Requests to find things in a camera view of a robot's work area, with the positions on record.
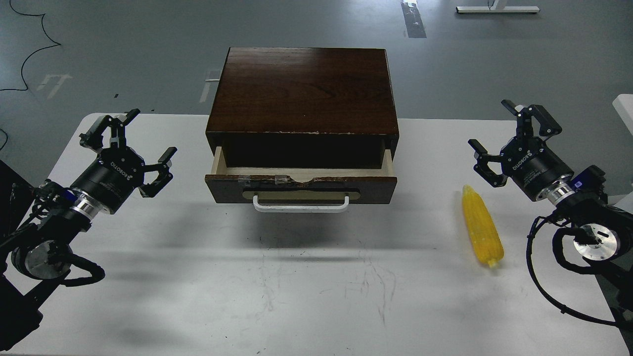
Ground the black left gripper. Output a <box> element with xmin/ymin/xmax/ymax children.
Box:
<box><xmin>70</xmin><ymin>109</ymin><xmax>178</xmax><ymax>215</ymax></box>

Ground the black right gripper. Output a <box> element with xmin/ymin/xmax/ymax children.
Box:
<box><xmin>468</xmin><ymin>99</ymin><xmax>575</xmax><ymax>202</ymax></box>

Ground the yellow corn cob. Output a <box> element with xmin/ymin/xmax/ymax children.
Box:
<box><xmin>461</xmin><ymin>184</ymin><xmax>504</xmax><ymax>268</ymax></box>

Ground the wooden drawer with white handle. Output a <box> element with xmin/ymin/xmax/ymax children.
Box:
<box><xmin>204</xmin><ymin>148</ymin><xmax>398</xmax><ymax>213</ymax></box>

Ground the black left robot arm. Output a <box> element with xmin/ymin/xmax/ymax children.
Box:
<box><xmin>0</xmin><ymin>109</ymin><xmax>177</xmax><ymax>351</ymax></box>

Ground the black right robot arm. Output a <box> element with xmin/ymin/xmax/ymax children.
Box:
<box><xmin>468</xmin><ymin>99</ymin><xmax>633</xmax><ymax>331</ymax></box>

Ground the dark wooden drawer cabinet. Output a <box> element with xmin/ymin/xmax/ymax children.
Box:
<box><xmin>205</xmin><ymin>46</ymin><xmax>399</xmax><ymax>168</ymax></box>

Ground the white table at right edge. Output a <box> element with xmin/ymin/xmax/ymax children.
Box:
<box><xmin>612</xmin><ymin>94</ymin><xmax>633</xmax><ymax>134</ymax></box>

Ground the white table leg base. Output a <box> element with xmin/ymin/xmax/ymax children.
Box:
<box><xmin>456</xmin><ymin>0</ymin><xmax>540</xmax><ymax>14</ymax></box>

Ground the grey floor tape strip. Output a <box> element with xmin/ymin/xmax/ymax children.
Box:
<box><xmin>400</xmin><ymin>0</ymin><xmax>427</xmax><ymax>39</ymax></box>

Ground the black cable on floor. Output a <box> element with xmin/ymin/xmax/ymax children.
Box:
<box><xmin>0</xmin><ymin>0</ymin><xmax>62</xmax><ymax>150</ymax></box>

